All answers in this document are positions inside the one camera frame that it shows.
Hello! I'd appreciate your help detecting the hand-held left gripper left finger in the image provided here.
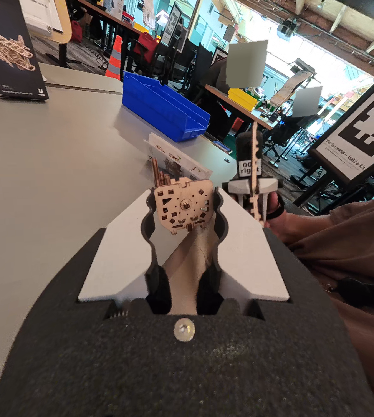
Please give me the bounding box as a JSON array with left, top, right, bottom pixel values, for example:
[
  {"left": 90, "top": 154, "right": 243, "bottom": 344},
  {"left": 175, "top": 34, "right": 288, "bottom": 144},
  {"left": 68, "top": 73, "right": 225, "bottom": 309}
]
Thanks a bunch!
[{"left": 78, "top": 188, "right": 161, "bottom": 308}]

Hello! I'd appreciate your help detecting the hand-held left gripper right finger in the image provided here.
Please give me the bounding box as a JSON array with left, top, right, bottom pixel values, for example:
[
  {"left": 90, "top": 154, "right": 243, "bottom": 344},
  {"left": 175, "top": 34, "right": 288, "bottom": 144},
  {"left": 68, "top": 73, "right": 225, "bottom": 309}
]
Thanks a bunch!
[{"left": 213, "top": 187, "right": 291, "bottom": 316}]

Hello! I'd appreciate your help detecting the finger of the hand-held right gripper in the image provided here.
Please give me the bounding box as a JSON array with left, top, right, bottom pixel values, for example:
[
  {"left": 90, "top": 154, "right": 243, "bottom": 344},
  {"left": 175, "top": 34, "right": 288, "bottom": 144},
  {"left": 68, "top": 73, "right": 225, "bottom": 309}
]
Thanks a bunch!
[
  {"left": 227, "top": 179, "right": 252, "bottom": 214},
  {"left": 257, "top": 179, "right": 279, "bottom": 223}
]

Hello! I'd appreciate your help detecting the long notched wooden model strip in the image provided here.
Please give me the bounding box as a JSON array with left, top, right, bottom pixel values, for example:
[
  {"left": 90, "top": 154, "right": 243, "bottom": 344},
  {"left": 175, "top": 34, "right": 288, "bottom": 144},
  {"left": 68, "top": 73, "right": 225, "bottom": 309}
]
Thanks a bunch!
[{"left": 250, "top": 121, "right": 266, "bottom": 228}]

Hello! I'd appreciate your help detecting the wooden model assembly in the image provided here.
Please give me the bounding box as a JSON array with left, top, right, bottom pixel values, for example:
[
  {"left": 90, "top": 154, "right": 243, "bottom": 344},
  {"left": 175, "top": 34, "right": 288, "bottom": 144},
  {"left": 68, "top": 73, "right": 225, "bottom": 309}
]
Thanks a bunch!
[{"left": 151, "top": 157, "right": 215, "bottom": 236}]

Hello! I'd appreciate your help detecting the person's right forearm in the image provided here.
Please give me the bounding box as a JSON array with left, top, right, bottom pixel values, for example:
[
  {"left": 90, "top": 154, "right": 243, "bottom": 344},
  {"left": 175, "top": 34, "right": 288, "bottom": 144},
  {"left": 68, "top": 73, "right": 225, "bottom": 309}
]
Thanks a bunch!
[{"left": 286, "top": 194, "right": 374, "bottom": 274}]

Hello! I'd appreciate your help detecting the black model kit box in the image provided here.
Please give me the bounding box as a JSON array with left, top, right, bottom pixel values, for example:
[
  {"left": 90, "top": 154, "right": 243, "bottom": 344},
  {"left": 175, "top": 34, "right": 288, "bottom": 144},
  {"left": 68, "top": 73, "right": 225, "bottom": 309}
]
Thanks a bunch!
[{"left": 0, "top": 0, "right": 49, "bottom": 101}]

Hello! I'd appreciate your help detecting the person's right hand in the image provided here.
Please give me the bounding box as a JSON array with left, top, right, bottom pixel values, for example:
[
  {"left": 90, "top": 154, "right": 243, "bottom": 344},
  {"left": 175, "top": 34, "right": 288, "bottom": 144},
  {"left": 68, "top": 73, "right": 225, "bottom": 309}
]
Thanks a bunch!
[{"left": 265, "top": 193, "right": 301, "bottom": 243}]

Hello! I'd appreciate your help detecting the yellow storage bin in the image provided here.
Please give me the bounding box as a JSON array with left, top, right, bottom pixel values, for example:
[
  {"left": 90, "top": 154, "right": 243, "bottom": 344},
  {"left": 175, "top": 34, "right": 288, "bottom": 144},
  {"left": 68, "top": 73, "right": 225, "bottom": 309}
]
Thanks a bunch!
[{"left": 227, "top": 87, "right": 261, "bottom": 111}]

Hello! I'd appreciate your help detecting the black easel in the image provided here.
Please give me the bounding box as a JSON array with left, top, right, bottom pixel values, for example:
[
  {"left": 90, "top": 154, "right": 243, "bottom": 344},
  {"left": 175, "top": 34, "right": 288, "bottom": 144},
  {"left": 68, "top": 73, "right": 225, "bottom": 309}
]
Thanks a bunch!
[{"left": 291, "top": 147, "right": 374, "bottom": 216}]

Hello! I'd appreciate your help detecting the folded instruction leaflet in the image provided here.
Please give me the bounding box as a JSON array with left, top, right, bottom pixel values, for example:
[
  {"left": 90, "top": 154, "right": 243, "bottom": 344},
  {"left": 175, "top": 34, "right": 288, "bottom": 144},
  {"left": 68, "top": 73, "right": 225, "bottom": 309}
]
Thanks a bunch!
[{"left": 146, "top": 132, "right": 213, "bottom": 184}]

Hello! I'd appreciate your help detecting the tan curved board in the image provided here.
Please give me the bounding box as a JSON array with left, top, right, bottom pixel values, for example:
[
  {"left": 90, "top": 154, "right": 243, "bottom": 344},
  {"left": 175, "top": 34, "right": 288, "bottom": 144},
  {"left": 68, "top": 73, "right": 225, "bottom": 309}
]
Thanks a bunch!
[{"left": 269, "top": 69, "right": 313, "bottom": 105}]

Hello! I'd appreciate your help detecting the blue storage bin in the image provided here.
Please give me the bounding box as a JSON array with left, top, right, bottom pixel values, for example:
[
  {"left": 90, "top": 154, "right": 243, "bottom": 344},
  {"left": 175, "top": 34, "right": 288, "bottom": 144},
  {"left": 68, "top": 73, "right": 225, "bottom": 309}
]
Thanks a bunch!
[{"left": 122, "top": 71, "right": 211, "bottom": 143}]

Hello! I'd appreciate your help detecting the black-white marker sign board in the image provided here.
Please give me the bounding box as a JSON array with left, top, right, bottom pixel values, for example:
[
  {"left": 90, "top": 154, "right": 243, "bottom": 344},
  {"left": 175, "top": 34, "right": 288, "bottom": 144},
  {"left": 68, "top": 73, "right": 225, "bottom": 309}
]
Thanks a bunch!
[{"left": 308, "top": 65, "right": 374, "bottom": 184}]

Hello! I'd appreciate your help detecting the black clip device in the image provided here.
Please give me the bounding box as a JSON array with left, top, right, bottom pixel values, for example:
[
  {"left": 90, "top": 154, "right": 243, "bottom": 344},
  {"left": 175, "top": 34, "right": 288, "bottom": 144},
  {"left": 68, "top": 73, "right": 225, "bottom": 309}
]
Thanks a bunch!
[{"left": 325, "top": 277, "right": 374, "bottom": 309}]

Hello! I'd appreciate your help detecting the small marker sign board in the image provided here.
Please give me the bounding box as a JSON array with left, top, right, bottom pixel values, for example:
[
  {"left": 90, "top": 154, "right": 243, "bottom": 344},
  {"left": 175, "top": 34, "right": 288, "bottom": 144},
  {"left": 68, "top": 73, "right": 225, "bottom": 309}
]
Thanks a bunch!
[{"left": 160, "top": 3, "right": 183, "bottom": 49}]

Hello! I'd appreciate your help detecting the orange traffic cone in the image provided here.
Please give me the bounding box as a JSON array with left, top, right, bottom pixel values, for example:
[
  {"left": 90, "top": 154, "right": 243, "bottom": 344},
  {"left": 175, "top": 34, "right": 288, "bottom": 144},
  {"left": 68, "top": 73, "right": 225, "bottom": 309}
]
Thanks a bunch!
[{"left": 104, "top": 34, "right": 124, "bottom": 81}]

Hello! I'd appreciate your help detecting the white box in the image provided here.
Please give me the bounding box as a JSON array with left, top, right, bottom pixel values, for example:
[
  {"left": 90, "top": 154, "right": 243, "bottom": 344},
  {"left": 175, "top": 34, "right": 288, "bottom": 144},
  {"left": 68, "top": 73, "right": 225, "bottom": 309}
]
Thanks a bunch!
[{"left": 19, "top": 0, "right": 64, "bottom": 37}]

